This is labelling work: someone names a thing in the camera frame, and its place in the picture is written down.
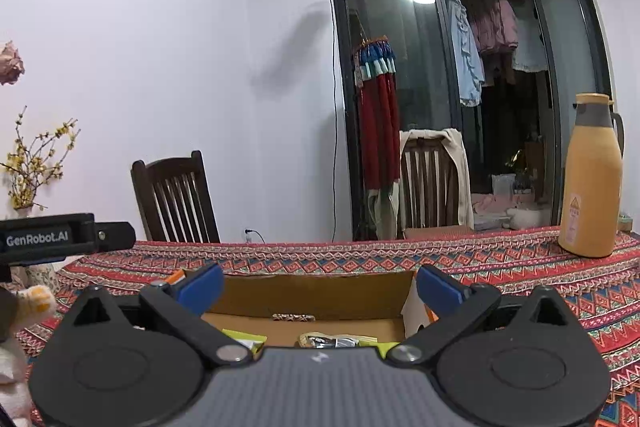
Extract pale green snack packet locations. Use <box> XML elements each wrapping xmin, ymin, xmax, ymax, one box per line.
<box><xmin>222</xmin><ymin>328</ymin><xmax>266</xmax><ymax>354</ymax></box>

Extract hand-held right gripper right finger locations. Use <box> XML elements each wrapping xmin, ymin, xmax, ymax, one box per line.
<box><xmin>385</xmin><ymin>263</ymin><xmax>576</xmax><ymax>368</ymax></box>

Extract black framed glass door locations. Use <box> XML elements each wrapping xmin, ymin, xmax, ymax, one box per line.
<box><xmin>327</xmin><ymin>0</ymin><xmax>618</xmax><ymax>242</ymax></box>

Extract dark wooden chair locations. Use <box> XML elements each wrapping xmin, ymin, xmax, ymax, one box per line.
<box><xmin>131</xmin><ymin>150</ymin><xmax>222</xmax><ymax>244</ymax></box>

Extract yellow thermos jug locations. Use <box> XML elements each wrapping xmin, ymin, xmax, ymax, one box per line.
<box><xmin>557</xmin><ymin>93</ymin><xmax>626</xmax><ymax>259</ymax></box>

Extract gold snack packet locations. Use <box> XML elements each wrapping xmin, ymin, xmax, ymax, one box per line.
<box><xmin>298</xmin><ymin>332</ymin><xmax>362</xmax><ymax>350</ymax></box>

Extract yellow flower branches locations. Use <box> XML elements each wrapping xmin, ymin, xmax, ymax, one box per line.
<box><xmin>0</xmin><ymin>106</ymin><xmax>81</xmax><ymax>212</ymax></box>

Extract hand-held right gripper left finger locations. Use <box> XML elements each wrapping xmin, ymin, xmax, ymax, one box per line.
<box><xmin>65</xmin><ymin>262</ymin><xmax>256</xmax><ymax>368</ymax></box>

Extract orange cardboard box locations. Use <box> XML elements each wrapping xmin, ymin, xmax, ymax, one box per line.
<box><xmin>164</xmin><ymin>268</ymin><xmax>441</xmax><ymax>355</ymax></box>

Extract floral ceramic vase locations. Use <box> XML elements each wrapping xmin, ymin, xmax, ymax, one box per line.
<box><xmin>12</xmin><ymin>206</ymin><xmax>60</xmax><ymax>290</ymax></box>

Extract brown slatted wooden chair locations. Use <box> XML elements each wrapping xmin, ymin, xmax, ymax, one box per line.
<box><xmin>398</xmin><ymin>134</ymin><xmax>473</xmax><ymax>240</ymax></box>

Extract light blue shirt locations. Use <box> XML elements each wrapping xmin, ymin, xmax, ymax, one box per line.
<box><xmin>446</xmin><ymin>0</ymin><xmax>486</xmax><ymax>108</ymax></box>

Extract pale green cloth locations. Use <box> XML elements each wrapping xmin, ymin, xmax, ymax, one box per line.
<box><xmin>366</xmin><ymin>182</ymin><xmax>401</xmax><ymax>239</ymax></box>

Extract clear measuring cup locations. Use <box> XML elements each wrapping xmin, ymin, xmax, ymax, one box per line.
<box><xmin>491</xmin><ymin>173</ymin><xmax>517</xmax><ymax>208</ymax></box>

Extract pink garment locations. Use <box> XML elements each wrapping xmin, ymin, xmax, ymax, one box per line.
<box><xmin>472</xmin><ymin>0</ymin><xmax>519</xmax><ymax>54</ymax></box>

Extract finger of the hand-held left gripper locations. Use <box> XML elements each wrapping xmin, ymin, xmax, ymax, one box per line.
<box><xmin>94</xmin><ymin>222</ymin><xmax>137</xmax><ymax>253</ymax></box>

